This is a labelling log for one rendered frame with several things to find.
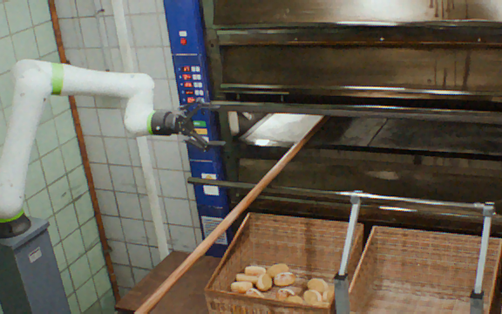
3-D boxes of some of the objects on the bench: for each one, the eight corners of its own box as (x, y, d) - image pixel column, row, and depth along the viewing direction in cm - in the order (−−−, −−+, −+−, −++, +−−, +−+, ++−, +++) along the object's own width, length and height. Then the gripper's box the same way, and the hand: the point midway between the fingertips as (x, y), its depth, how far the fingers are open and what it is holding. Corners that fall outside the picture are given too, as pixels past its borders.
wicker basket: (374, 278, 304) (371, 223, 294) (502, 294, 279) (505, 236, 269) (339, 344, 265) (334, 285, 254) (485, 367, 240) (488, 305, 229)
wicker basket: (254, 262, 331) (247, 210, 321) (368, 276, 306) (365, 221, 296) (206, 319, 292) (197, 264, 281) (333, 341, 267) (328, 283, 256)
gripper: (170, 87, 251) (222, 88, 241) (180, 151, 260) (232, 154, 251) (159, 94, 244) (212, 95, 235) (171, 159, 254) (222, 162, 244)
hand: (220, 126), depth 243 cm, fingers open, 13 cm apart
